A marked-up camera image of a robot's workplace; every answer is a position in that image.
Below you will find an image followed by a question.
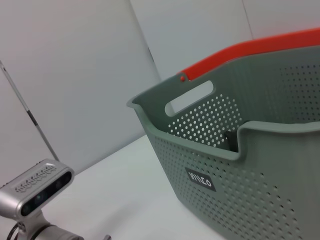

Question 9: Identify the grey-green perforated storage bin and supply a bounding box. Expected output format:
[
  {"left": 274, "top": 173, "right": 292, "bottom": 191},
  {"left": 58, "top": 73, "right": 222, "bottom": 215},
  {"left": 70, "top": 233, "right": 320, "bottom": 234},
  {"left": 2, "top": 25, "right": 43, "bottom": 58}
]
[{"left": 126, "top": 44, "right": 320, "bottom": 240}]

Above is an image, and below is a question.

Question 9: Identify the black clay teapot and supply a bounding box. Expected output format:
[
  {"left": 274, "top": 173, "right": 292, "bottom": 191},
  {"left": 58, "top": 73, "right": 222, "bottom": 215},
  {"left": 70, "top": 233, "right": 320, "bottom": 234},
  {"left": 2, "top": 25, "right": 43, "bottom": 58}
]
[{"left": 224, "top": 131, "right": 242, "bottom": 153}]

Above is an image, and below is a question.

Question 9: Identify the red bin carry handle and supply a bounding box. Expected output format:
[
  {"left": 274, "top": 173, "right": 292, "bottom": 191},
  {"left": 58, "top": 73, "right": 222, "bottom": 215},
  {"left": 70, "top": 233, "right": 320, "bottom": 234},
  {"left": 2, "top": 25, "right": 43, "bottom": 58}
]
[{"left": 177, "top": 27, "right": 320, "bottom": 82}]

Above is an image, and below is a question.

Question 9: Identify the left wrist camera housing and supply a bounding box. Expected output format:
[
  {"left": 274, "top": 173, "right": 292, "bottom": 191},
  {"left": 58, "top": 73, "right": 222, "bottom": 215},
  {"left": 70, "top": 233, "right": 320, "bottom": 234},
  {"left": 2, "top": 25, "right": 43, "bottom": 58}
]
[{"left": 0, "top": 158, "right": 76, "bottom": 221}]

